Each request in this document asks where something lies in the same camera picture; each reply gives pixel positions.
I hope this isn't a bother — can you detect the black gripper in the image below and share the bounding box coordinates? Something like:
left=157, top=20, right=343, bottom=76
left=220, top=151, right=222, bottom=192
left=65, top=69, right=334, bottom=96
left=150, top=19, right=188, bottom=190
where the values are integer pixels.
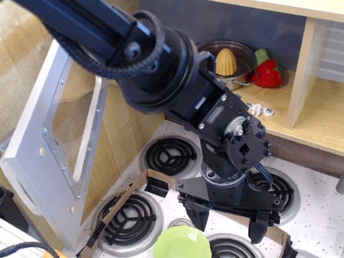
left=175, top=147, right=281, bottom=244

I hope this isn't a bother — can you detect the silver microwave door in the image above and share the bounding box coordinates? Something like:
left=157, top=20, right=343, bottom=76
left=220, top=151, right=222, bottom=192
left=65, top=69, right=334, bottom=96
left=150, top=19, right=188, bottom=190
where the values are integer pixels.
left=0, top=42, right=110, bottom=249

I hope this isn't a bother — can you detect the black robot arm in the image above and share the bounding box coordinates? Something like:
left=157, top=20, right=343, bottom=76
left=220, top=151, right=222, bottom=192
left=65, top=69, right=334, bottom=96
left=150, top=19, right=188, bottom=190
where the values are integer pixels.
left=17, top=0, right=282, bottom=244

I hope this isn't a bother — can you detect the front right stove burner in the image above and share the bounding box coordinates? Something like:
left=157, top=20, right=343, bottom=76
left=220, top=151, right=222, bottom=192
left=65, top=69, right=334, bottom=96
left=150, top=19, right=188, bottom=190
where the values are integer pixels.
left=208, top=233, right=264, bottom=258

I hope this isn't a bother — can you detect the stove burner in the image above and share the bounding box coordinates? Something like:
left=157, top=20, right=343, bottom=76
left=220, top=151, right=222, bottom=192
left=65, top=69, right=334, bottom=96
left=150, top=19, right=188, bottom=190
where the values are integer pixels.
left=245, top=164, right=302, bottom=228
left=98, top=191, right=164, bottom=257
left=140, top=136, right=202, bottom=179
left=208, top=233, right=264, bottom=258

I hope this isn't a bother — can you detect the green plastic plate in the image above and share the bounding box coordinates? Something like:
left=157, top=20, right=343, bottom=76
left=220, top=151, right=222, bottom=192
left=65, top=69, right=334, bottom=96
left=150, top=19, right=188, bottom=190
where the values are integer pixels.
left=153, top=225, right=212, bottom=258

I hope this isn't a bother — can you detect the back right stove burner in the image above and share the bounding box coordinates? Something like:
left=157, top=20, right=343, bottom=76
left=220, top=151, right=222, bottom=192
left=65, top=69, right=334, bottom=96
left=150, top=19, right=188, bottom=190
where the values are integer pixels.
left=245, top=164, right=302, bottom=228

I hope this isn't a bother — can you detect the back left stove burner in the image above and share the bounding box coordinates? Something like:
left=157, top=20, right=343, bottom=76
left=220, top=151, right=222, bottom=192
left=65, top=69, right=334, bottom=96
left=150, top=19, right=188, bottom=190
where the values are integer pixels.
left=140, top=136, right=202, bottom=179

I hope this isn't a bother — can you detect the front left stove burner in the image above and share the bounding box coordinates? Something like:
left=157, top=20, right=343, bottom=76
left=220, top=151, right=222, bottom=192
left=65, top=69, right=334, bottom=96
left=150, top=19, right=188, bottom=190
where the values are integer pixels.
left=98, top=191, right=164, bottom=257

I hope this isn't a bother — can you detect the white door latch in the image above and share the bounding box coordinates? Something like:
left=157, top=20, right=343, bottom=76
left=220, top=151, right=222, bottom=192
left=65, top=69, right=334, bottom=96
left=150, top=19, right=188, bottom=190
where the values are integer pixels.
left=246, top=102, right=274, bottom=117

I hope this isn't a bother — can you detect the brown cardboard strip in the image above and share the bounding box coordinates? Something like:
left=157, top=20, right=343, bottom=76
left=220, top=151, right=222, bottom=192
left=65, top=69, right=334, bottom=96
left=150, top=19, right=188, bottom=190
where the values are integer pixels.
left=72, top=163, right=298, bottom=258

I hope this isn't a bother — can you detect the red toy pepper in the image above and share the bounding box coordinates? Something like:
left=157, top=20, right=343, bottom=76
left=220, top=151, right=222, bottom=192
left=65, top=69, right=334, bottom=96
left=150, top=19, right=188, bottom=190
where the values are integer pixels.
left=252, top=59, right=284, bottom=88

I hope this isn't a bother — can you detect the yellow toy corn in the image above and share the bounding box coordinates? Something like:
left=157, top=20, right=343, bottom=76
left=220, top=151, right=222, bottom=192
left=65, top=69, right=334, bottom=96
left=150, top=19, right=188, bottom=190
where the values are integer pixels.
left=216, top=49, right=237, bottom=76

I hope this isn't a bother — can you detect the steel cooking pot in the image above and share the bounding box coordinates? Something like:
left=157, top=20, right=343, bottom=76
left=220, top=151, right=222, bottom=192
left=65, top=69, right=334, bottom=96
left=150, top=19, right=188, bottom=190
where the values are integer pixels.
left=196, top=41, right=260, bottom=90

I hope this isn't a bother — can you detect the black device at left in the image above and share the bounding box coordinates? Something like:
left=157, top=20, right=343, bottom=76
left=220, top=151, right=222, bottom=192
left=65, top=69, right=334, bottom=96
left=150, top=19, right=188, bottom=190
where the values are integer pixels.
left=0, top=186, right=29, bottom=233

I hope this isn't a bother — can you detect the black braided cable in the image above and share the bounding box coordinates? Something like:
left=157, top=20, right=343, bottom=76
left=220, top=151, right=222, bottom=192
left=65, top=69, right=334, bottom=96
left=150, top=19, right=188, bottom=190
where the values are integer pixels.
left=43, top=9, right=167, bottom=83

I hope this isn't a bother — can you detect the grey wall holder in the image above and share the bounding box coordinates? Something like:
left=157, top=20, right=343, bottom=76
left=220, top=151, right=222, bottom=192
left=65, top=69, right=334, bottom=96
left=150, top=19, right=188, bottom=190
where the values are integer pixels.
left=0, top=129, right=15, bottom=156

